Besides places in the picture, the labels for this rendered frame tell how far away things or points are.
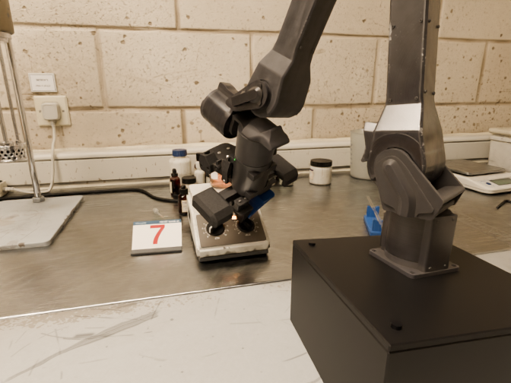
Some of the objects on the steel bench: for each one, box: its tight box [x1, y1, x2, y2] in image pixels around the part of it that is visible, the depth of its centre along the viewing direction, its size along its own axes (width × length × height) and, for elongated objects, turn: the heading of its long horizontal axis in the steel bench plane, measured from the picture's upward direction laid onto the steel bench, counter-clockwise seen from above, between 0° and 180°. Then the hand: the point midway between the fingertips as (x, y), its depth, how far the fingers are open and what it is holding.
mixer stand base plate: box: [0, 195, 84, 251], centre depth 77 cm, size 30×20×1 cm, turn 14°
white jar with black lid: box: [309, 158, 332, 185], centre depth 107 cm, size 7×7×7 cm
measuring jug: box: [350, 128, 371, 180], centre depth 113 cm, size 18×13×15 cm
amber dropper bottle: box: [178, 185, 189, 214], centre depth 82 cm, size 3×3×7 cm
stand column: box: [5, 40, 46, 203], centre depth 78 cm, size 3×3×70 cm
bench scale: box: [446, 160, 511, 194], centre depth 109 cm, size 19×26×5 cm
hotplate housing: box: [186, 192, 270, 262], centre depth 69 cm, size 22×13×8 cm, turn 15°
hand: (244, 207), depth 60 cm, fingers closed
